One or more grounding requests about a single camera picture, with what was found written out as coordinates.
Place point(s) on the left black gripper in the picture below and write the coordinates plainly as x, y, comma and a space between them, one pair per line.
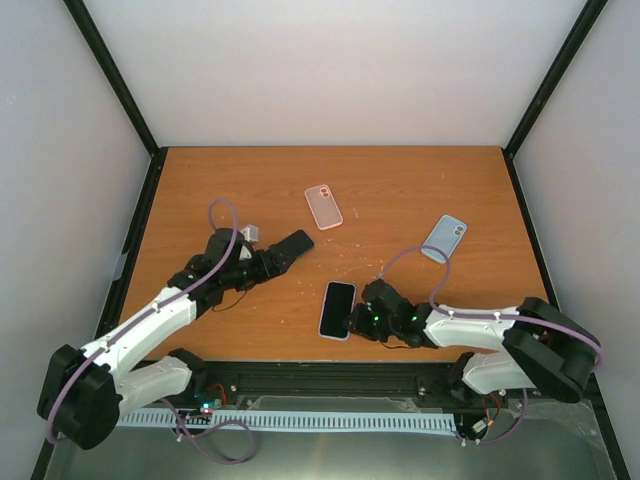
265, 270

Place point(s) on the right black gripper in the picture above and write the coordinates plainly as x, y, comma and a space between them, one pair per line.
357, 327

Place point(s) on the lavender phone case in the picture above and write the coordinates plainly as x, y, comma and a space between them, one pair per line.
325, 332

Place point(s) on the light blue phone case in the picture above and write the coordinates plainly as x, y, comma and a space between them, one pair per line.
444, 239

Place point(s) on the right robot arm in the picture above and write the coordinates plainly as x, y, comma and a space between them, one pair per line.
532, 346

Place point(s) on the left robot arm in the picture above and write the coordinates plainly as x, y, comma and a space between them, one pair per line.
180, 303

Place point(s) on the pink phone case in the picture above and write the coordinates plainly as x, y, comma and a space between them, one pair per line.
323, 207

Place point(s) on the small green led board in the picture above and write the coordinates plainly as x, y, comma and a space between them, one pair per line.
211, 405

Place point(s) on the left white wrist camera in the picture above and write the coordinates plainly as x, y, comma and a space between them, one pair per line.
250, 233

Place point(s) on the light blue cable duct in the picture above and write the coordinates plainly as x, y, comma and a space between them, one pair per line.
323, 422

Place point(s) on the left black frame post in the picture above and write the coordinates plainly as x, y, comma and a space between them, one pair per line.
87, 27

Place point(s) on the black frame post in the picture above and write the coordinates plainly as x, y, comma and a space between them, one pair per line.
87, 27
571, 45

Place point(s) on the right black frame post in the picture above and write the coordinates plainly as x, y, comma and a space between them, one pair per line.
571, 45

